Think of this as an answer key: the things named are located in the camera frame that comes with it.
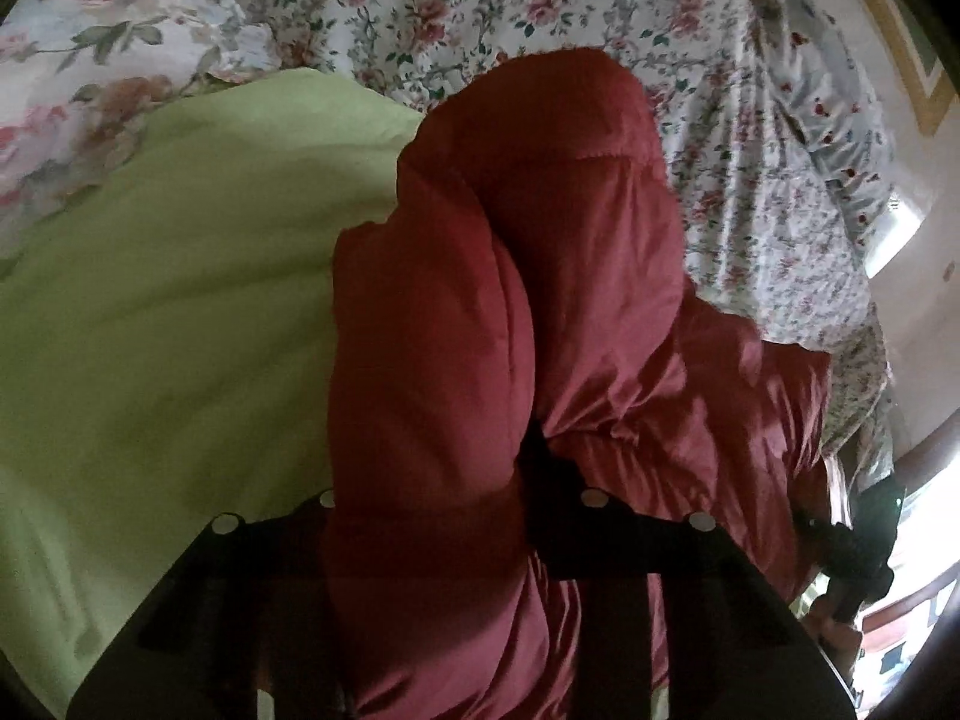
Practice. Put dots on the white spotted cloth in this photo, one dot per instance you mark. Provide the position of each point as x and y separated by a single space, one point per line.
825 105

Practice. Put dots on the red quilted jacket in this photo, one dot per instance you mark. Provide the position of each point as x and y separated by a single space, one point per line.
562 240

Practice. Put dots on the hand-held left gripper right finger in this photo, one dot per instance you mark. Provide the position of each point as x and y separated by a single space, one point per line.
622 547

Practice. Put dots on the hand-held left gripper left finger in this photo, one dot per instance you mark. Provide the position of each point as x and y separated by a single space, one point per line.
195 600

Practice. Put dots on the floral lattice print duvet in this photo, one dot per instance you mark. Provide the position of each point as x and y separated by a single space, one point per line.
450 7

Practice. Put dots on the light green bed sheet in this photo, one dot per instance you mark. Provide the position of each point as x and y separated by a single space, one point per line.
187 277

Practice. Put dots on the white rose print cloth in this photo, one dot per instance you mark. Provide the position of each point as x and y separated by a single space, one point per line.
90 52

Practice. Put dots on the yellow framed picture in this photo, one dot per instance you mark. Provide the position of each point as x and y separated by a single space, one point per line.
911 67

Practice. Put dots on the person's right hand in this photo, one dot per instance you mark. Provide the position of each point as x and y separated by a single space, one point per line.
832 630

